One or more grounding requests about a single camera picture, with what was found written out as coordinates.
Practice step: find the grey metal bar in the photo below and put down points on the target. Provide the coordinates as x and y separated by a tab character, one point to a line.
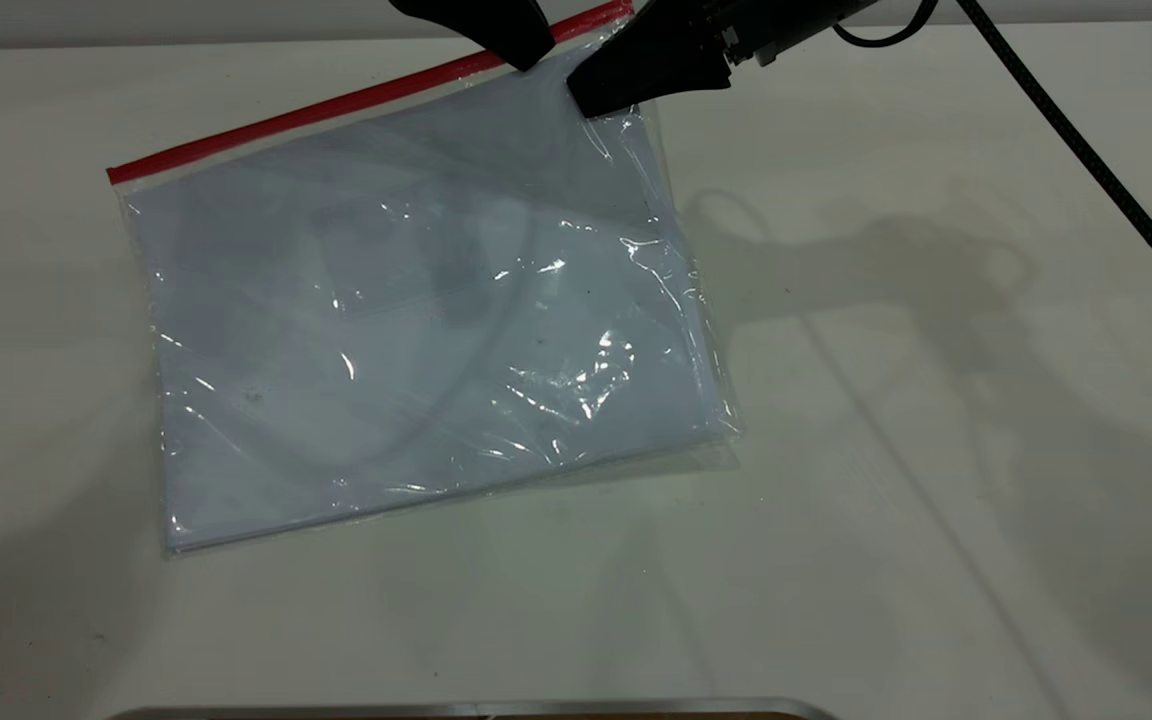
536	709

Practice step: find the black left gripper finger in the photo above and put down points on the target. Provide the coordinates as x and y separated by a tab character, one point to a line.
496	25

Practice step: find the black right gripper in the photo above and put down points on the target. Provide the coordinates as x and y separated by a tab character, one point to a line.
786	20

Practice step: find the clear plastic zipper bag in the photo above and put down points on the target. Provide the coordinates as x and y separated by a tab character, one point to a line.
386	330

